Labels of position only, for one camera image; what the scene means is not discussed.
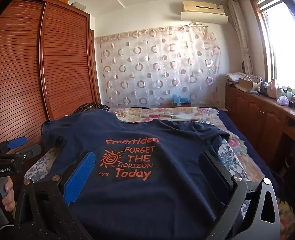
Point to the white tissue pack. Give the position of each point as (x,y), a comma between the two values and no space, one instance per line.
(283,100)

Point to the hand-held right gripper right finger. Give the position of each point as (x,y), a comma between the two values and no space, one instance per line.
(216,175)

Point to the wooden low cabinet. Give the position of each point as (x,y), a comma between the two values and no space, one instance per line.
(257,115)

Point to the wooden slatted wardrobe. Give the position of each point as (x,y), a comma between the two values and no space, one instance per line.
(20,67)

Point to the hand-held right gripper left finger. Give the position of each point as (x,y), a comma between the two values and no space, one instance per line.
(78,180)

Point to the white box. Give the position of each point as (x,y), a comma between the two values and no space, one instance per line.
(77,5)

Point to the cardboard box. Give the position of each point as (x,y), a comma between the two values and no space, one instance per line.
(247,84)

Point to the dark studded cushion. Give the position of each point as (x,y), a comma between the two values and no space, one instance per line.
(90,108)

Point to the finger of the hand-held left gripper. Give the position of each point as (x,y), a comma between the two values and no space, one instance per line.
(17,142)
(31,151)

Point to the person's left hand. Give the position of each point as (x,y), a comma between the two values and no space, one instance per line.
(8,195)

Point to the white air deflector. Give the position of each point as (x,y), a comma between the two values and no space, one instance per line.
(205,18)

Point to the navy blue printed t-shirt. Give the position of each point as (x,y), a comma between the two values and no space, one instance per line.
(137,205)

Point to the white bottle green cap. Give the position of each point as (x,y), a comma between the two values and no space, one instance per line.
(289,93)

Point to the blue floral white bedspread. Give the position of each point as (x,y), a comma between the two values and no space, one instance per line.
(162,113)

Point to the wall air conditioner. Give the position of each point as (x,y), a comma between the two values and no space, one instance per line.
(202,6)

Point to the tied-back window curtain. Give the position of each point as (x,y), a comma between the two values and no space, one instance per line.
(241,35)

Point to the navy bed sheet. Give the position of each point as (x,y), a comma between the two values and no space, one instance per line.
(240,125)

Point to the blue tissue box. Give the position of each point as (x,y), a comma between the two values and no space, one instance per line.
(180,101)

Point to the window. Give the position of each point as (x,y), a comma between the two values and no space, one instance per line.
(287,55)

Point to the sheer circle-patterned curtain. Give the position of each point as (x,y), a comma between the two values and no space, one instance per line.
(150,67)

